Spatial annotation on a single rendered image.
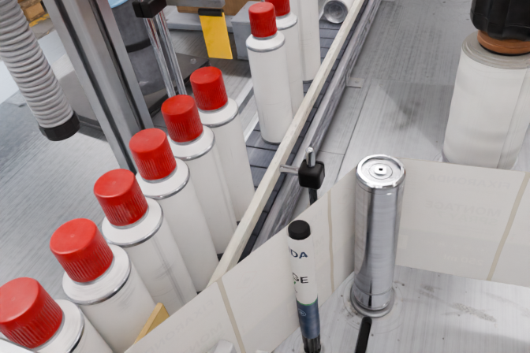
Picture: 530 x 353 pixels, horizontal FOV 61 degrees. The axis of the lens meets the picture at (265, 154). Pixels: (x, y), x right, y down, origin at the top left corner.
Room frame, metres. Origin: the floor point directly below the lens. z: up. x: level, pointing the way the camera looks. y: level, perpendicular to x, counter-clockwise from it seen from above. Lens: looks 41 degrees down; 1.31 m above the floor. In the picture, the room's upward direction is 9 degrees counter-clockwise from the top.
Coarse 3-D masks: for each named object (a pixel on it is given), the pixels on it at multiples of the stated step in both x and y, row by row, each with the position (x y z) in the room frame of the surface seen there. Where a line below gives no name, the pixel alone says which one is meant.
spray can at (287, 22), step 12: (276, 0) 0.57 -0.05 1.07; (288, 0) 0.58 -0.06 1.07; (276, 12) 0.57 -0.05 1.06; (288, 12) 0.58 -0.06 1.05; (288, 24) 0.57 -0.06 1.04; (288, 36) 0.56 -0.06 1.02; (288, 48) 0.56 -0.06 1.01; (288, 60) 0.56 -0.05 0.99; (300, 72) 0.58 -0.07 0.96; (300, 84) 0.57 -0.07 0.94; (300, 96) 0.57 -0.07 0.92
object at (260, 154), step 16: (320, 32) 0.84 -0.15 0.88; (336, 32) 0.83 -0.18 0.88; (352, 32) 0.82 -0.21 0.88; (320, 48) 0.78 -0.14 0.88; (336, 64) 0.71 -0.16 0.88; (304, 96) 0.62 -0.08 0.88; (320, 96) 0.62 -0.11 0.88; (256, 128) 0.56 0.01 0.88; (304, 128) 0.54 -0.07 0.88; (256, 144) 0.52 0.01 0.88; (256, 160) 0.48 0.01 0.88; (288, 160) 0.47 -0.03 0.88; (256, 176) 0.45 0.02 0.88; (272, 192) 0.42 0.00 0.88; (256, 224) 0.37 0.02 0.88
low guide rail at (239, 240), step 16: (352, 16) 0.82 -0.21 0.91; (336, 48) 0.71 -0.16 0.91; (320, 80) 0.61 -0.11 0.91; (304, 112) 0.54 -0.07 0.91; (288, 144) 0.47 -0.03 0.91; (272, 160) 0.44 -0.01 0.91; (272, 176) 0.41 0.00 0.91; (256, 192) 0.39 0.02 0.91; (256, 208) 0.36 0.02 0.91; (240, 224) 0.34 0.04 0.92; (240, 240) 0.32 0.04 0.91; (224, 256) 0.30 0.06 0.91; (240, 256) 0.31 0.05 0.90; (224, 272) 0.28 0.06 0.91
